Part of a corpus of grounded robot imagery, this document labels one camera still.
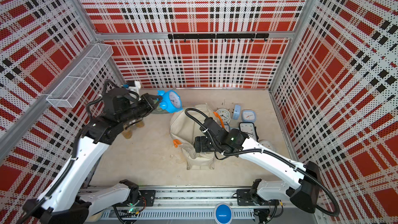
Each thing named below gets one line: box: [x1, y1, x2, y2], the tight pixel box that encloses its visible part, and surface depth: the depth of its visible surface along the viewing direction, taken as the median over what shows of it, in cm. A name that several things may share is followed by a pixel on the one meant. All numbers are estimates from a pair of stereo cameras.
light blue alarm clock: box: [232, 104, 241, 120], surface depth 100 cm
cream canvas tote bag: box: [169, 103, 218, 170], surface depth 84 cm
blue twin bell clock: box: [157, 89, 184, 114], surface depth 68 cm
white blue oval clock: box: [241, 109, 257, 123], surface depth 104 cm
